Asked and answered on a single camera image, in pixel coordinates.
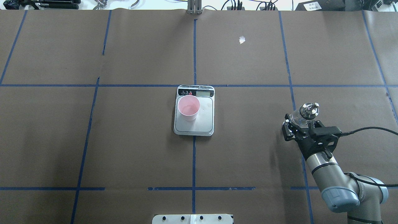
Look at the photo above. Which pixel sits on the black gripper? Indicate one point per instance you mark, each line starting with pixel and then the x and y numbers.
pixel 305 144

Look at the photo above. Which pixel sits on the clear glass sauce bottle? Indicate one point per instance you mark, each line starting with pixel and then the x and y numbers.
pixel 305 114

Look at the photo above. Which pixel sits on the pink plastic cup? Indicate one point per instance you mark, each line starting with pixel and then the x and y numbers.
pixel 188 106

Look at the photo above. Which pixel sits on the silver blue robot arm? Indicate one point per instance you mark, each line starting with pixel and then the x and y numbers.
pixel 358 196

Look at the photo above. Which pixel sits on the grey kitchen scale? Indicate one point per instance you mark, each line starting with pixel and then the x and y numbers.
pixel 203 125

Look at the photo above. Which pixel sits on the black box with label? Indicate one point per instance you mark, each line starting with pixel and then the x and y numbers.
pixel 321 5

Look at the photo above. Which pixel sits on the black folded tripod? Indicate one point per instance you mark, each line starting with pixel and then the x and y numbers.
pixel 38 4

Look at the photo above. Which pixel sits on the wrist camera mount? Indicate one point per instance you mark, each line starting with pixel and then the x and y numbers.
pixel 318 133

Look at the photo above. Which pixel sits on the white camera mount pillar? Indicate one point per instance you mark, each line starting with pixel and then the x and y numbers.
pixel 193 219

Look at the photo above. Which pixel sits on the aluminium frame post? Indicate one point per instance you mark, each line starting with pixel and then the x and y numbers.
pixel 194 7

